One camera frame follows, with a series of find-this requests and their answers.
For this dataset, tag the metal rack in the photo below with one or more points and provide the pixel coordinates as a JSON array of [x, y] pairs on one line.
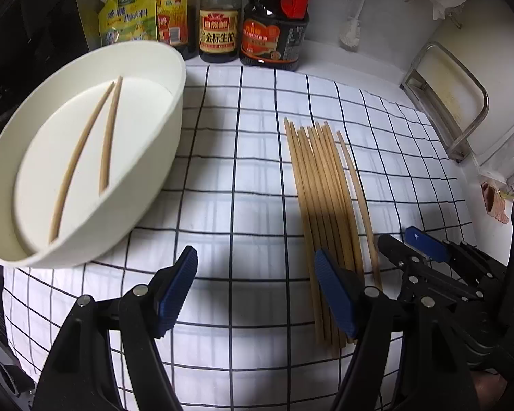
[[462, 143]]

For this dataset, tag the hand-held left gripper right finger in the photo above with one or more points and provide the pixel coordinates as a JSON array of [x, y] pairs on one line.
[[336, 295]]

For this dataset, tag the white oval bowl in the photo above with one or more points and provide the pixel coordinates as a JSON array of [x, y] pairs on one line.
[[38, 180]]

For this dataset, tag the white brush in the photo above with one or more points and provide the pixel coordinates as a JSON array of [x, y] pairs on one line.
[[350, 34]]

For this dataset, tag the white cutting board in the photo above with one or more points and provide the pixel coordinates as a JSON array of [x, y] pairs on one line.
[[449, 94]]

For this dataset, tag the large dark sauce jug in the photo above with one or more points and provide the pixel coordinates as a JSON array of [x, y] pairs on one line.
[[265, 34]]

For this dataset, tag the dark bottle red yellow label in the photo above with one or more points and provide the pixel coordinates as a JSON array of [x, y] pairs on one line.
[[173, 17]]

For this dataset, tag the soy sauce bottle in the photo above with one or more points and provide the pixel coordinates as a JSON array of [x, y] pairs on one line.
[[217, 30]]

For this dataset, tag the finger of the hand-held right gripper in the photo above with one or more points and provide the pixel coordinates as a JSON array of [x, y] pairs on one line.
[[394, 250], [426, 243]]

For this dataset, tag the yellow seasoning pouch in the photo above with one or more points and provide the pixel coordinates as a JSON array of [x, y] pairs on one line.
[[128, 17]]

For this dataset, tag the person's right hand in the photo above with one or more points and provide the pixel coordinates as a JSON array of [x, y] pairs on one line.
[[490, 394]]

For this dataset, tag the pinkish scrap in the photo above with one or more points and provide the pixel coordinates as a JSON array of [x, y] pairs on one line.
[[494, 205]]

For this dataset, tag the black appliance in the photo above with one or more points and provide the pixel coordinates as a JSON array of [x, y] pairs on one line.
[[25, 21]]

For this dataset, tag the wooden chopstick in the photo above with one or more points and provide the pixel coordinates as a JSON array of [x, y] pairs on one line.
[[110, 137], [75, 167], [355, 197]]

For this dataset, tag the group of wooden chopsticks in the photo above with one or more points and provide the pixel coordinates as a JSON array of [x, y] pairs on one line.
[[321, 197]]

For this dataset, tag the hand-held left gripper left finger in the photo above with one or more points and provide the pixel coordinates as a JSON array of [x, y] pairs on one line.
[[175, 295]]

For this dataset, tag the white black-checked cloth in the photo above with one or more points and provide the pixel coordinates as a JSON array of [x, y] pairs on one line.
[[240, 158]]

